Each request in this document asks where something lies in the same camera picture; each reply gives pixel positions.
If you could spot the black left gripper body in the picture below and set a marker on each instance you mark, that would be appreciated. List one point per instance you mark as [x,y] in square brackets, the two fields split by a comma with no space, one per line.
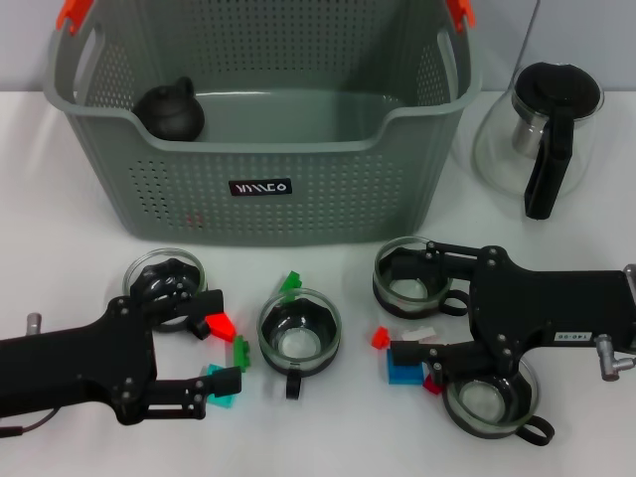
[99,358]

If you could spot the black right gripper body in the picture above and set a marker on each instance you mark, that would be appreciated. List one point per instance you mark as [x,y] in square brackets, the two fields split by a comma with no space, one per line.
[546,308]

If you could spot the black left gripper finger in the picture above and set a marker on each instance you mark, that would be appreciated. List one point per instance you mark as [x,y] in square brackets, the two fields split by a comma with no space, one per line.
[226,381]
[204,305]

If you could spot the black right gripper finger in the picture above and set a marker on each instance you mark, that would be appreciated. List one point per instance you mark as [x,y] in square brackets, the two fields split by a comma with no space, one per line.
[457,363]
[452,261]

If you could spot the glass teacup black holder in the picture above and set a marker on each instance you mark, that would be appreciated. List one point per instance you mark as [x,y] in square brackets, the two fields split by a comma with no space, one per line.
[412,290]
[298,343]
[489,402]
[146,275]

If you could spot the grey perforated storage basket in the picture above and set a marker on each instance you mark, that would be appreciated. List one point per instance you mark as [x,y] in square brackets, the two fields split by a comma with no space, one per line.
[323,199]

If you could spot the teal square toy plate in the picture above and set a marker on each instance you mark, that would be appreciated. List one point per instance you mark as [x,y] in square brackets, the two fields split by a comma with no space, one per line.
[223,401]

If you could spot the red sloped toy brick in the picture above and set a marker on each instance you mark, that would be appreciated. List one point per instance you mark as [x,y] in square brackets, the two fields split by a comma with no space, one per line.
[221,328]

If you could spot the green toy brick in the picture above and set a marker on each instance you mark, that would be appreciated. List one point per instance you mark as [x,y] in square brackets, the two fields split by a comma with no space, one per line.
[289,282]
[242,353]

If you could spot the dark red long brick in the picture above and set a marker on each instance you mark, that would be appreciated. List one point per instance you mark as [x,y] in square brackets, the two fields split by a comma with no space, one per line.
[432,385]

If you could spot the white toy brick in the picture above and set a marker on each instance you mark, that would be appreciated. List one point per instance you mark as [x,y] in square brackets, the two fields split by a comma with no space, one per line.
[417,334]

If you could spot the blue square toy plate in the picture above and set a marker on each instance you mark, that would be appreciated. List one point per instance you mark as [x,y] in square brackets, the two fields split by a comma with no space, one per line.
[402,375]

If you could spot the small orange-red toy brick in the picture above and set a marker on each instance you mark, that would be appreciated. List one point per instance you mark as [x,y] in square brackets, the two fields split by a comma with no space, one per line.
[380,339]

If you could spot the dark clay teapot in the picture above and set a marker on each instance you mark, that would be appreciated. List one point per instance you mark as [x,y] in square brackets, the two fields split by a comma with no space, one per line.
[169,114]

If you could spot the glass teapot black lid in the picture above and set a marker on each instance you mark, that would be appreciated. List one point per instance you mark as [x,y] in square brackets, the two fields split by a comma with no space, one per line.
[556,89]

